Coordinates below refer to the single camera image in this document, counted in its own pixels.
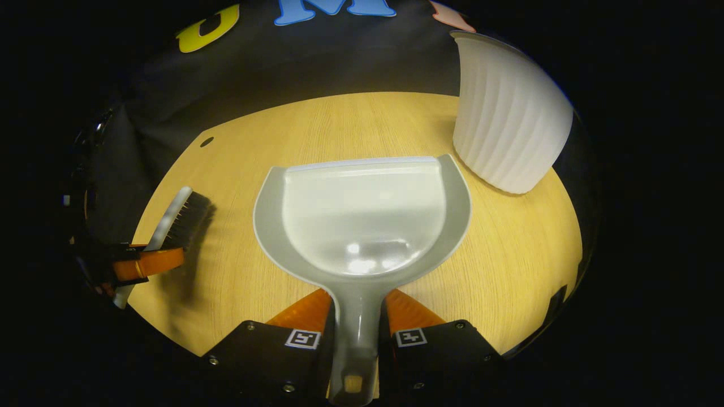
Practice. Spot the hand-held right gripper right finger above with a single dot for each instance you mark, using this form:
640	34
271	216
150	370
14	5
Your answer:
441	362

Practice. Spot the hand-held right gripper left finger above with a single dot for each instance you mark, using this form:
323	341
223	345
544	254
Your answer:
260	362

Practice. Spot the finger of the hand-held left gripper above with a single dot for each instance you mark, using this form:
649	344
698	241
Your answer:
158	261

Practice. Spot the small grey broom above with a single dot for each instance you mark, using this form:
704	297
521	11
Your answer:
169	217

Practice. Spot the grey plastic dustpan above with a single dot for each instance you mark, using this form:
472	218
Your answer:
362	226

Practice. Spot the white ribbed garbage bin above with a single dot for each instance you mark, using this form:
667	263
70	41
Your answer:
509	124

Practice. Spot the black backdrop cloth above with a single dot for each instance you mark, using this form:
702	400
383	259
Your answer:
317	56

